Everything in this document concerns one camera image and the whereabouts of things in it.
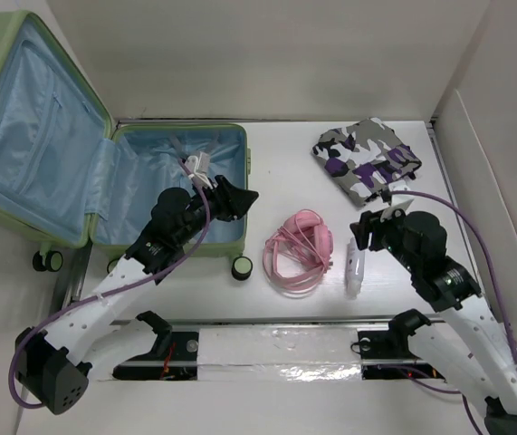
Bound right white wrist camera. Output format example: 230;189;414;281
380;180;414;221

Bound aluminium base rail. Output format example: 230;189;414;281
113;323;441;382

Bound green hard-shell suitcase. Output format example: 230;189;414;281
0;10;251;272

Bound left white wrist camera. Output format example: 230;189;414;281
185;151;213;189

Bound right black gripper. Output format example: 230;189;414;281
348;203;419;274

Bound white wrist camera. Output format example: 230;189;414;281
185;151;213;189
380;180;414;221

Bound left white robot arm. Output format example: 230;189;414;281
8;175;259;415

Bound pink wired headphones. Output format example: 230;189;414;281
262;209;334;295

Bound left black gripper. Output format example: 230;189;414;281
176;175;256;247

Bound white cosmetic tube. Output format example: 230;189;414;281
345;237;366;298

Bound purple camouflage garment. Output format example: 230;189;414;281
311;117;423;208

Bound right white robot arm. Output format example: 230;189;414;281
350;209;517;434

